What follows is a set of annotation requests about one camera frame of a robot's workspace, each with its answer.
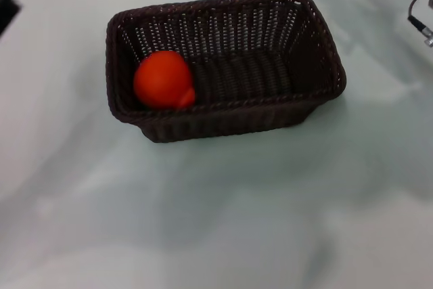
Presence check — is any grey gripper cable with connector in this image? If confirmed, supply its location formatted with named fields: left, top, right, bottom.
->
left=407, top=0, right=433, bottom=47

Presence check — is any white tablecloth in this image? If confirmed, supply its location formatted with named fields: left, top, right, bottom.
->
left=0, top=0, right=433, bottom=289

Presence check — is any dark brown woven basket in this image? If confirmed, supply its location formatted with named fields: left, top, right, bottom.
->
left=106, top=0, right=348, bottom=143

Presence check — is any orange tangerine with stem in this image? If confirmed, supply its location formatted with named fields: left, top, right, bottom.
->
left=133, top=50, right=196, bottom=111

